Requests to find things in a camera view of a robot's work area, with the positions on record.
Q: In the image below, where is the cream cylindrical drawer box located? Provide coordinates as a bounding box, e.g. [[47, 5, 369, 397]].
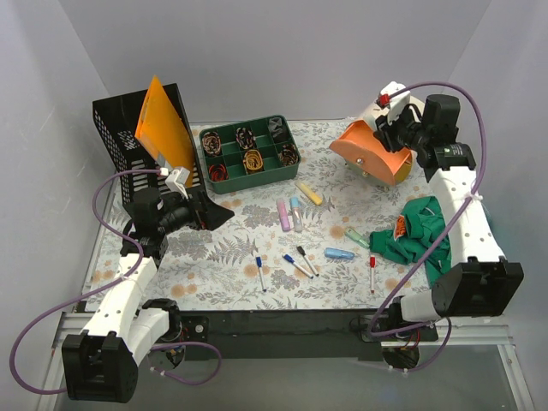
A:
[[329, 103, 414, 187]]

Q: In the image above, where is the pink highlighter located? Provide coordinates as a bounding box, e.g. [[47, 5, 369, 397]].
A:
[[277, 199, 291, 232]]

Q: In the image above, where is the orange plastic folder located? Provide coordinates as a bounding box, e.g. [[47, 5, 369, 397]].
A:
[[134, 76, 195, 188]]

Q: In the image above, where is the yellow highlighter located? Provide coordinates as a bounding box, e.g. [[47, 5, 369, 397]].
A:
[[295, 181, 323, 206]]

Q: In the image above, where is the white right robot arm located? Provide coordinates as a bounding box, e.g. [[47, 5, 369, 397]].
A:
[[373, 92, 524, 341]]

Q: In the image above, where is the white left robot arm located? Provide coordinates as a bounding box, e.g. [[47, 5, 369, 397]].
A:
[[62, 188, 235, 403]]

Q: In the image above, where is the green compartment tray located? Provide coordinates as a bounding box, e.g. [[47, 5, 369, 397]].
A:
[[200, 115, 301, 194]]

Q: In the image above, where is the blue cap marker left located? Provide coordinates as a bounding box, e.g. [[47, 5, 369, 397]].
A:
[[255, 256, 267, 293]]

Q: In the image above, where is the blue cap marker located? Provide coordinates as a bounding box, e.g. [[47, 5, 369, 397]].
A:
[[283, 254, 314, 279], [255, 256, 267, 293]]

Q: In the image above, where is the blue highlighter upright cap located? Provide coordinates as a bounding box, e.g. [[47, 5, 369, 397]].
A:
[[290, 196, 303, 233]]

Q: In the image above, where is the blue cap marker middle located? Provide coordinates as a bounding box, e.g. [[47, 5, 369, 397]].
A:
[[283, 254, 314, 279]]

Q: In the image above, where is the green cloth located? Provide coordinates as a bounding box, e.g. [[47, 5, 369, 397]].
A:
[[369, 196, 451, 288]]

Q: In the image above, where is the black cap marker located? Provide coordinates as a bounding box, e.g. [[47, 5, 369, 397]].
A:
[[297, 246, 319, 277]]

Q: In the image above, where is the floral table mat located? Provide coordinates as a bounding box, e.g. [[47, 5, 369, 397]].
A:
[[143, 122, 433, 310]]

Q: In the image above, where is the black mesh file holder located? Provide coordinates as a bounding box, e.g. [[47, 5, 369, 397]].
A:
[[92, 83, 211, 204]]

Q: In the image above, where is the light green clear highlighter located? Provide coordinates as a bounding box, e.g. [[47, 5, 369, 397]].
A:
[[345, 228, 370, 250]]

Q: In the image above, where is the blue lying highlighter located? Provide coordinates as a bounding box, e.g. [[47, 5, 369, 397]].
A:
[[324, 247, 355, 260]]

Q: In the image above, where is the red cap marker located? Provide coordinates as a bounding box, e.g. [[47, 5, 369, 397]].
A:
[[369, 255, 376, 295]]

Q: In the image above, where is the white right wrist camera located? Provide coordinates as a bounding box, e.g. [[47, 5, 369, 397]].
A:
[[375, 81, 410, 123]]

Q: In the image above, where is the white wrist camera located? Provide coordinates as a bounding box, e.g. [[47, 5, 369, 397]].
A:
[[159, 167, 190, 200], [375, 81, 410, 123]]

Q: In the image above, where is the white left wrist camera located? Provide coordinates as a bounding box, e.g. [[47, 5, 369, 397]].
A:
[[159, 167, 190, 200]]

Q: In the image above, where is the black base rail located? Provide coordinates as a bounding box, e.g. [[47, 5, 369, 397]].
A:
[[170, 308, 440, 360]]

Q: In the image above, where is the aluminium frame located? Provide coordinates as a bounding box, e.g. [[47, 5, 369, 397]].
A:
[[44, 312, 535, 410]]

